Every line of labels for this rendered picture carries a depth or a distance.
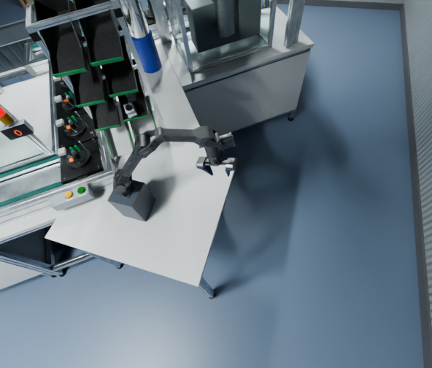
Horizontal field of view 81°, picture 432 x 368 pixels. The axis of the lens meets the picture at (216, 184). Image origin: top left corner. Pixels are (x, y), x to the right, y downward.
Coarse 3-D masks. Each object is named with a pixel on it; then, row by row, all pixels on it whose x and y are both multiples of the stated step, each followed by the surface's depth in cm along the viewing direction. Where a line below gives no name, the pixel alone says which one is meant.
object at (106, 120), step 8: (104, 80) 131; (104, 88) 131; (96, 104) 130; (104, 104) 130; (112, 104) 130; (96, 112) 130; (104, 112) 130; (112, 112) 130; (96, 120) 129; (104, 120) 129; (112, 120) 129; (96, 128) 129; (104, 128) 127; (112, 128) 129
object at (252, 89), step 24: (168, 48) 214; (288, 48) 199; (216, 72) 193; (240, 72) 199; (264, 72) 206; (288, 72) 216; (192, 96) 200; (216, 96) 209; (240, 96) 219; (264, 96) 229; (288, 96) 241; (216, 120) 232; (240, 120) 244; (264, 120) 259
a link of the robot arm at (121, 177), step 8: (136, 136) 98; (144, 136) 98; (136, 144) 97; (144, 144) 96; (136, 152) 96; (128, 160) 105; (136, 160) 103; (128, 168) 106; (120, 176) 110; (128, 176) 111; (120, 184) 113; (128, 184) 114
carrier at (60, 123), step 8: (56, 120) 164; (64, 120) 166; (72, 120) 163; (80, 120) 162; (88, 120) 164; (64, 128) 160; (72, 128) 159; (80, 128) 159; (88, 128) 161; (64, 136) 160; (72, 136) 157; (80, 136) 158; (88, 136) 158; (96, 136) 157; (64, 144) 156; (72, 144) 156
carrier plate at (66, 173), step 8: (88, 144) 154; (96, 144) 154; (96, 152) 151; (64, 160) 150; (96, 160) 148; (64, 168) 147; (88, 168) 145; (96, 168) 145; (64, 176) 144; (72, 176) 144; (80, 176) 144
